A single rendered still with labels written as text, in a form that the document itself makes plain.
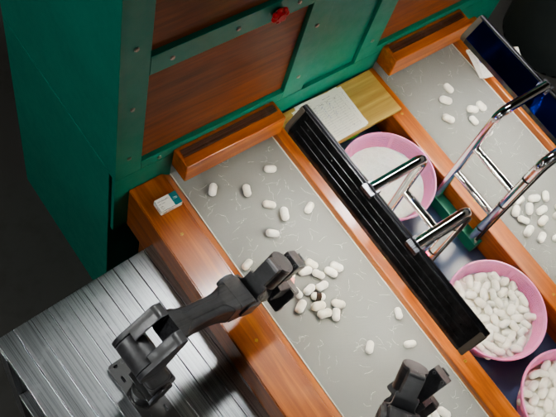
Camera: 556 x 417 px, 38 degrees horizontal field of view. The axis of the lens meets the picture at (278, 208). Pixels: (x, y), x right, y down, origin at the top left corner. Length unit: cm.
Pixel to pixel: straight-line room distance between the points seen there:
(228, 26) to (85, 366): 83
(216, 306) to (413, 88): 106
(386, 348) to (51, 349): 78
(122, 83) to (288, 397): 78
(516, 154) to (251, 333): 96
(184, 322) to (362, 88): 101
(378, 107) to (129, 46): 93
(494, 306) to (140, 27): 116
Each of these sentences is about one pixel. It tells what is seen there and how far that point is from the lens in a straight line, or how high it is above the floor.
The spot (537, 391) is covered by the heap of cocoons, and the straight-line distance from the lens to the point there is 212.
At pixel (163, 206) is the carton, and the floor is 78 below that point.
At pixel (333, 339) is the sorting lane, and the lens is 195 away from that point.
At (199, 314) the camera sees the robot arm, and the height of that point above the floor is 108.
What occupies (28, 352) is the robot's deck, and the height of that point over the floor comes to 66.
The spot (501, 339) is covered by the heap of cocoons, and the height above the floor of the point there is 75.
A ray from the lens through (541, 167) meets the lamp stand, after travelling 192.
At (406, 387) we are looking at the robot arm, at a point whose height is 101.
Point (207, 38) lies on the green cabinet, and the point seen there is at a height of 125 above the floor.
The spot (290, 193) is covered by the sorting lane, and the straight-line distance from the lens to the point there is 208.
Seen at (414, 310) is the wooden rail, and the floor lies 76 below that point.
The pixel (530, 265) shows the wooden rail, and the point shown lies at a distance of 220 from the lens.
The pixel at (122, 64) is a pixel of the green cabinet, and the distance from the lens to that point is 155.
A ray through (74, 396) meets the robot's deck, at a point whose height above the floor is 67.
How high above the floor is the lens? 252
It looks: 60 degrees down
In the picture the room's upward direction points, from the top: 23 degrees clockwise
